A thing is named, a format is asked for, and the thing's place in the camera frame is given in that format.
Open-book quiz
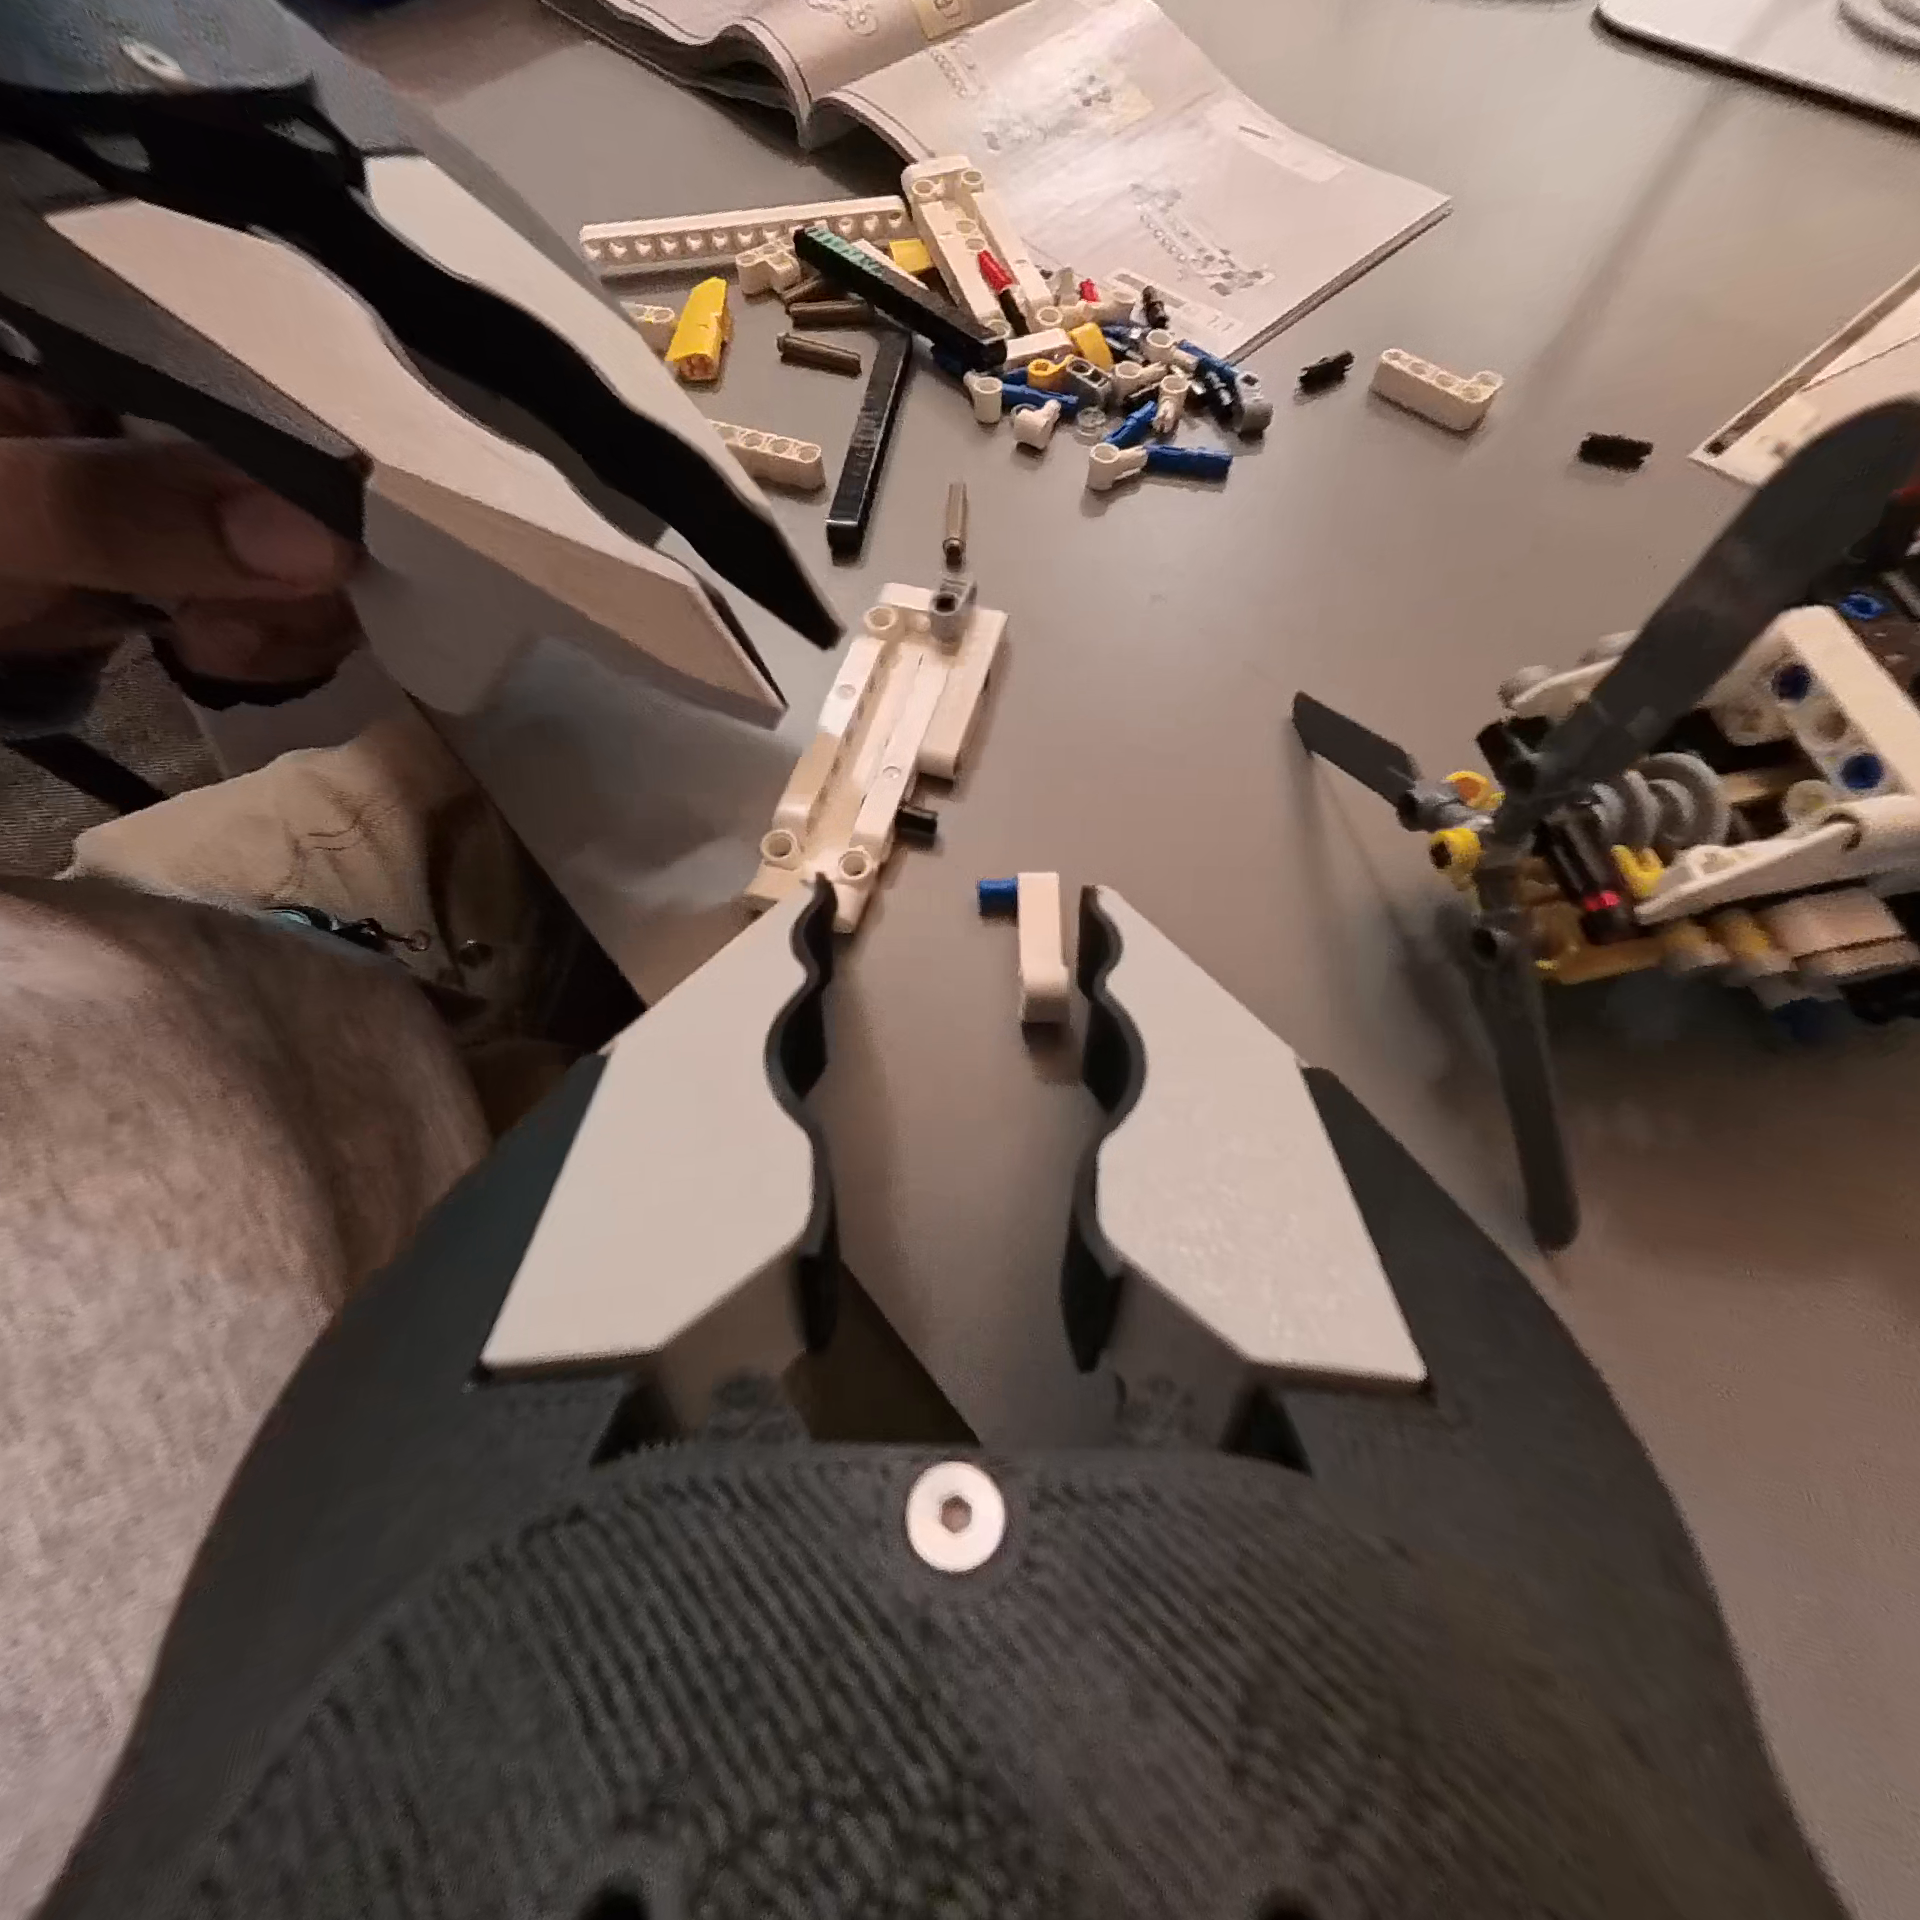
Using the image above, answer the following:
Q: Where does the thick black lego beam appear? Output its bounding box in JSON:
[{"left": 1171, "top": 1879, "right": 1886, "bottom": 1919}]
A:
[{"left": 792, "top": 225, "right": 1010, "bottom": 368}]

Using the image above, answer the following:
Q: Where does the yellow lego panel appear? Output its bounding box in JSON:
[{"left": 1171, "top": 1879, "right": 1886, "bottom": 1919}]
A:
[{"left": 663, "top": 276, "right": 737, "bottom": 384}]

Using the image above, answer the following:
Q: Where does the short white lego beam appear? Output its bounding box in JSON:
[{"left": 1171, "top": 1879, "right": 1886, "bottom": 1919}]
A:
[{"left": 705, "top": 422, "right": 831, "bottom": 497}]

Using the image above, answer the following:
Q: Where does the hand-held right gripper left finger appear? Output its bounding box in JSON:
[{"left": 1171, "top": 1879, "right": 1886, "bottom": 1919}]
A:
[{"left": 478, "top": 873, "right": 841, "bottom": 1431}]

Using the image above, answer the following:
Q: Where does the sticker sheet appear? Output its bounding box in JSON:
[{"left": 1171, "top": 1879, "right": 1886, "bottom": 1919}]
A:
[{"left": 1689, "top": 274, "right": 1920, "bottom": 486}]

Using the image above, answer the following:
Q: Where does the pile of small lego pieces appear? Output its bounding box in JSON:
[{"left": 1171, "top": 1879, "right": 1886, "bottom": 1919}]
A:
[{"left": 968, "top": 268, "right": 1278, "bottom": 497}]

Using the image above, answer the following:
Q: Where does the white monitor stand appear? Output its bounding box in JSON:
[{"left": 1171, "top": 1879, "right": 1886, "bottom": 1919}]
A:
[{"left": 1599, "top": 0, "right": 1920, "bottom": 122}]

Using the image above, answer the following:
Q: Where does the small white lego liftarm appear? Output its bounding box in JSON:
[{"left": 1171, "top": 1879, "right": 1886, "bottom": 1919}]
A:
[{"left": 977, "top": 871, "right": 1087, "bottom": 1028}]

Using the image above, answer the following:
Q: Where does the white L-shaped lego beam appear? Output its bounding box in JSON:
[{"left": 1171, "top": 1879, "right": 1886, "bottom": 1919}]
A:
[{"left": 1367, "top": 347, "right": 1506, "bottom": 434}]

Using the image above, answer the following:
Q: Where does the white lego panel assembly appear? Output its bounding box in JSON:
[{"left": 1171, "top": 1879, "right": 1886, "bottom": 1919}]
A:
[{"left": 745, "top": 584, "right": 1010, "bottom": 937}]

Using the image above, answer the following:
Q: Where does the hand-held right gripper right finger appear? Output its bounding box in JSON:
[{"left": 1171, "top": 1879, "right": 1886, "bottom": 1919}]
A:
[{"left": 1063, "top": 882, "right": 1434, "bottom": 1452}]

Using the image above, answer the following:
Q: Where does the white lego frame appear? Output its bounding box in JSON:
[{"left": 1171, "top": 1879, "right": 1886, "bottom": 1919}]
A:
[{"left": 901, "top": 153, "right": 1053, "bottom": 339}]

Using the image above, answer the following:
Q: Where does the long white lego beam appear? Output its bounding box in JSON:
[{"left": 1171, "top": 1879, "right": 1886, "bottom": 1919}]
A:
[{"left": 579, "top": 195, "right": 933, "bottom": 279}]

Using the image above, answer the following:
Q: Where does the thin black lego beam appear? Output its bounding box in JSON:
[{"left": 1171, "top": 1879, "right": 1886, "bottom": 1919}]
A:
[{"left": 826, "top": 328, "right": 917, "bottom": 558}]

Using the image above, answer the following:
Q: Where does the lego helicopter model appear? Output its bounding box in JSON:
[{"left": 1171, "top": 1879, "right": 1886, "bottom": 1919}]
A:
[{"left": 1294, "top": 399, "right": 1920, "bottom": 1256}]

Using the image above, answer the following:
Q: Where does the person's left hand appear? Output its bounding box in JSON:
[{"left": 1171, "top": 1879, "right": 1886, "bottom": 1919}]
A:
[{"left": 0, "top": 383, "right": 374, "bottom": 712}]

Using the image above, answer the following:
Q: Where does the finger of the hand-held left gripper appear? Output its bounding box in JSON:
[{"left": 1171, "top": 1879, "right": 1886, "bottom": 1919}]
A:
[
  {"left": 41, "top": 199, "right": 793, "bottom": 732},
  {"left": 357, "top": 153, "right": 847, "bottom": 654}
]

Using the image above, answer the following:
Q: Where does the open instruction booklet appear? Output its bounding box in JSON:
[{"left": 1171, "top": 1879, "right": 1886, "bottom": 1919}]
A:
[{"left": 547, "top": 0, "right": 1455, "bottom": 361}]

